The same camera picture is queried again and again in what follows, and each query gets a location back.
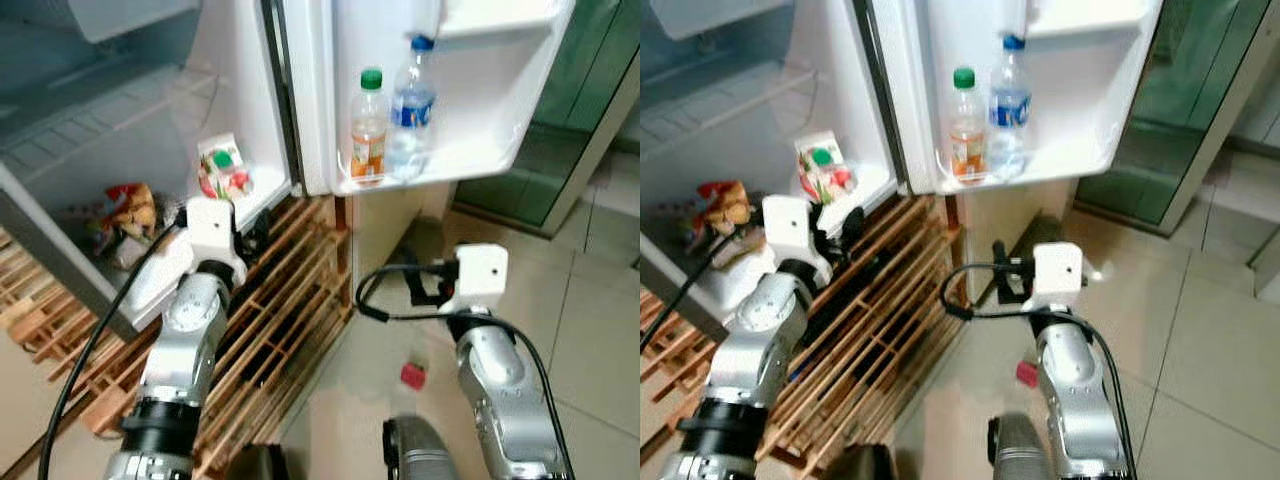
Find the white carton teal cap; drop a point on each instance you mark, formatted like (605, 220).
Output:
(222, 170)
(822, 170)

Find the small dark steel fridge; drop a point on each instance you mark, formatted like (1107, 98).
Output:
(1080, 90)
(480, 90)

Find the small red block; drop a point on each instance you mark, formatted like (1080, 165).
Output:
(1028, 374)
(412, 376)

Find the wooden slat rack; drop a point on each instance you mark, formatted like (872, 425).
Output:
(880, 340)
(285, 330)

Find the red yellow snack bag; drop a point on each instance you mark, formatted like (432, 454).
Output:
(130, 210)
(725, 208)

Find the orange juice bottle green cap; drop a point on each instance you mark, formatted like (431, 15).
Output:
(368, 150)
(966, 150)

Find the clear water bottle blue cap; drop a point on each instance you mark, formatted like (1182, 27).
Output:
(412, 105)
(1010, 105)

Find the silver robot right leg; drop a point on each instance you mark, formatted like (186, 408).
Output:
(1020, 455)
(420, 455)

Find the green glass sliding door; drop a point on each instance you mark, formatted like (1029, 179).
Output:
(570, 130)
(1190, 110)

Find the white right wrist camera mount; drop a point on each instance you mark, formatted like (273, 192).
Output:
(482, 272)
(1060, 270)

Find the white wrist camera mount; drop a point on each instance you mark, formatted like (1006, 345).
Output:
(210, 225)
(1060, 270)
(790, 225)
(482, 272)

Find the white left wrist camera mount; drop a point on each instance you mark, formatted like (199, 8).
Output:
(210, 225)
(790, 225)

